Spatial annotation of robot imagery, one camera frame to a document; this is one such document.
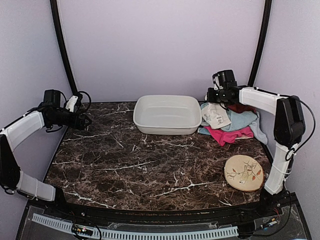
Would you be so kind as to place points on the round floral wooden plate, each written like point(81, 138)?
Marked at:
point(244, 173)

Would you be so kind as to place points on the left black frame post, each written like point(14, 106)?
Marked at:
point(62, 46)

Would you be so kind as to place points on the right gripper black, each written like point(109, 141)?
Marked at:
point(210, 97)

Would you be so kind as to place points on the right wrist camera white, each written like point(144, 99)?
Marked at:
point(216, 83)

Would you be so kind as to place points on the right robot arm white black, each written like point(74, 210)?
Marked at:
point(289, 123)

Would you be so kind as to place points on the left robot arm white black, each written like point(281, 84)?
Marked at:
point(49, 113)

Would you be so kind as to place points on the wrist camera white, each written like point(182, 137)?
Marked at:
point(216, 83)
point(72, 105)

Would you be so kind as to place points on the pink towel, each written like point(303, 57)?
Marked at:
point(223, 137)

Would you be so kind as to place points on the black frame post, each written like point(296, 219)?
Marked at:
point(261, 42)
point(62, 46)

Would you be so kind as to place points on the black front rail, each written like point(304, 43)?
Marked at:
point(234, 215)

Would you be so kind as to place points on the white embroidered towel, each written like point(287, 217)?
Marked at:
point(214, 116)

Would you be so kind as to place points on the right black frame post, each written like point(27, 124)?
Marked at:
point(261, 42)

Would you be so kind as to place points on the dark red towel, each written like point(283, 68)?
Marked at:
point(240, 108)

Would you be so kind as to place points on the white plastic basin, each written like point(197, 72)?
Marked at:
point(167, 114)

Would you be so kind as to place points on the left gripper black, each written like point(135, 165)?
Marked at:
point(80, 125)

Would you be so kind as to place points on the white slotted cable duct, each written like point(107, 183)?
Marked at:
point(121, 231)

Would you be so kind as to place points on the light blue towel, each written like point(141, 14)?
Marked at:
point(246, 119)

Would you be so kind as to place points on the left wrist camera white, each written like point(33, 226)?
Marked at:
point(72, 105)

